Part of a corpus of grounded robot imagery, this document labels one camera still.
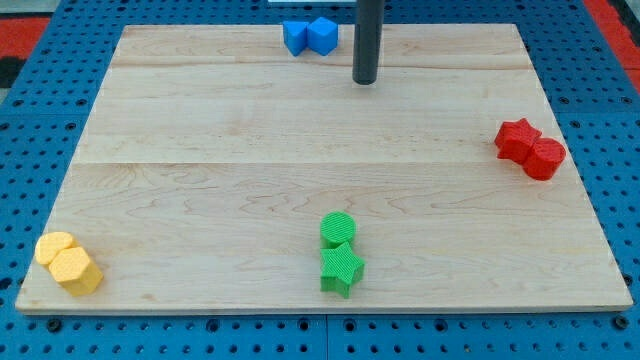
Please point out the green star block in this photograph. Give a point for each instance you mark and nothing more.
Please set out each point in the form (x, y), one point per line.
(341, 269)

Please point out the red star block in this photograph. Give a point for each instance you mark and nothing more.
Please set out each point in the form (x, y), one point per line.
(515, 139)

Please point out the green cylinder block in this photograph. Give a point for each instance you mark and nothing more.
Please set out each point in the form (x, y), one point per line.
(337, 228)

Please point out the light wooden board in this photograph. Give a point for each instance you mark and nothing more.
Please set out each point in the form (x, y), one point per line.
(211, 155)

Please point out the blue cube block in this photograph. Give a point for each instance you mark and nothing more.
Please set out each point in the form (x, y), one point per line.
(322, 36)

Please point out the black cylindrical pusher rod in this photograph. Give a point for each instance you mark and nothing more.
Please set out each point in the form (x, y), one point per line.
(367, 41)

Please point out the red cylinder block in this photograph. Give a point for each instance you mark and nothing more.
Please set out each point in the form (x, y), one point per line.
(544, 158)

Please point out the yellow hexagon block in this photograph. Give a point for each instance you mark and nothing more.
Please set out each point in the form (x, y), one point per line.
(75, 271)

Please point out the yellow heart block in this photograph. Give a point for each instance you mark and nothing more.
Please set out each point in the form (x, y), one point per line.
(49, 245)

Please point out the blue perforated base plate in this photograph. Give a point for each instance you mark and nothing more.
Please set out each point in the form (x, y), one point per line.
(588, 63)

